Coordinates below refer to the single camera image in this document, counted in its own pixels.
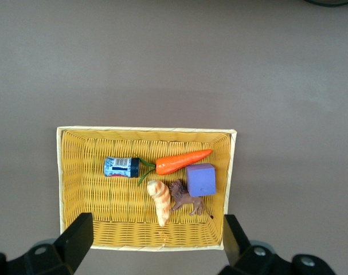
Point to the orange striped beige toy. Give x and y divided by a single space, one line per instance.
162 203

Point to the brown table cover sheet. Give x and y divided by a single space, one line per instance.
173 57

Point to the orange toy carrot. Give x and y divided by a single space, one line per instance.
182 161

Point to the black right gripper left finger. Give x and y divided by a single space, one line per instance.
76 240

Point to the yellow wicker basket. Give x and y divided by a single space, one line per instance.
85 183

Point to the brown toy lion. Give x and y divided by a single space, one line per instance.
185 199

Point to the purple foam cube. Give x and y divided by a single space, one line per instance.
201 180

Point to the small blue bottle black cap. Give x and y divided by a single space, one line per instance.
119 166

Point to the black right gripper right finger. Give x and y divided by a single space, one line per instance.
234 243

